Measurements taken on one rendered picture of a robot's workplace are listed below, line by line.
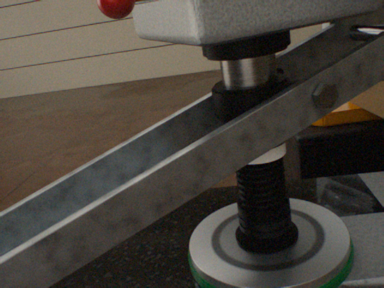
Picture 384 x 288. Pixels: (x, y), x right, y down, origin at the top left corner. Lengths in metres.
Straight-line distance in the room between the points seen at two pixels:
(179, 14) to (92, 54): 6.72
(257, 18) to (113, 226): 0.23
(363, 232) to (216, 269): 0.22
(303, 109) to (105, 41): 6.57
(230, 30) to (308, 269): 0.29
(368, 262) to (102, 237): 0.33
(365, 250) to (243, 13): 0.36
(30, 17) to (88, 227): 7.10
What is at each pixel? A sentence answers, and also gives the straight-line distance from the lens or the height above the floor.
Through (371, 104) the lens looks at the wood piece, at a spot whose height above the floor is 0.80.
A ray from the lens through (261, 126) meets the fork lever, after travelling 0.43.
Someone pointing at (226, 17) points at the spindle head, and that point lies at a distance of 0.35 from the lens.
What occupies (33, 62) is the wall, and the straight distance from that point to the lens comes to 7.57.
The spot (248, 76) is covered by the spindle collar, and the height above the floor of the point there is 1.05.
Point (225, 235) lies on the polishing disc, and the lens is 0.58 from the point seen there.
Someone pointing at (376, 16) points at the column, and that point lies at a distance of 1.35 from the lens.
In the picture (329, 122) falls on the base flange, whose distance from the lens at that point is 1.22.
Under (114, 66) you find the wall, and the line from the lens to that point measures 6.98.
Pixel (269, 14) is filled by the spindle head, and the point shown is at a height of 1.12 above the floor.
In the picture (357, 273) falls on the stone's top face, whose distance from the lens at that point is 0.55.
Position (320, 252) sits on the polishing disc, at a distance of 0.54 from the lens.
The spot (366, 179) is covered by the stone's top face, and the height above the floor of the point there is 0.80.
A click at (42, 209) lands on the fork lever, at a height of 0.94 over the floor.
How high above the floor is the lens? 1.14
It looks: 20 degrees down
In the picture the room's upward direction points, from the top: 10 degrees counter-clockwise
